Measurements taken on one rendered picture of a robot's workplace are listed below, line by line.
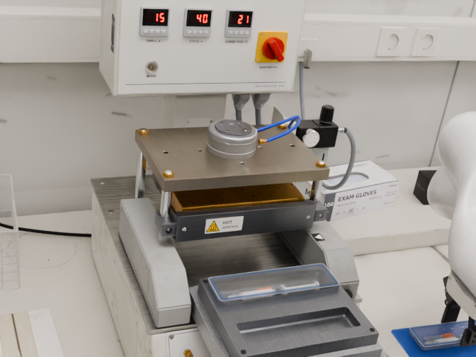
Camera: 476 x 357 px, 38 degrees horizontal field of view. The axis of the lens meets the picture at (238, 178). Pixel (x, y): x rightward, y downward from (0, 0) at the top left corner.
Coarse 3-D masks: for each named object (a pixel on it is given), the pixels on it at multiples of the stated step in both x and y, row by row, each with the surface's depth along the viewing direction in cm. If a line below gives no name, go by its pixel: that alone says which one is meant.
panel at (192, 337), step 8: (168, 336) 97; (176, 336) 97; (184, 336) 98; (192, 336) 98; (200, 336) 99; (168, 344) 97; (176, 344) 97; (184, 344) 98; (192, 344) 98; (200, 344) 99; (168, 352) 97; (176, 352) 97; (184, 352) 98; (192, 352) 98; (200, 352) 99; (208, 352) 99
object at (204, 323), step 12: (192, 288) 99; (192, 300) 97; (192, 312) 98; (204, 312) 94; (204, 324) 93; (204, 336) 93; (216, 336) 90; (216, 348) 89; (360, 348) 85; (372, 348) 86
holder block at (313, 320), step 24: (216, 312) 91; (240, 312) 91; (264, 312) 92; (288, 312) 93; (312, 312) 94; (336, 312) 95; (360, 312) 94; (240, 336) 87; (264, 336) 90; (288, 336) 90; (312, 336) 89; (336, 336) 89; (360, 336) 90
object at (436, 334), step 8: (416, 328) 129; (424, 328) 129; (432, 328) 130; (440, 328) 130; (448, 328) 130; (456, 328) 130; (464, 328) 131; (416, 336) 127; (424, 336) 127; (432, 336) 127; (440, 336) 128; (448, 336) 128; (456, 336) 128; (424, 344) 125; (432, 344) 125; (440, 344) 126
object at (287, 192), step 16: (160, 192) 112; (176, 192) 105; (192, 192) 106; (208, 192) 107; (224, 192) 107; (240, 192) 108; (256, 192) 109; (272, 192) 109; (288, 192) 110; (176, 208) 104; (192, 208) 102; (208, 208) 103
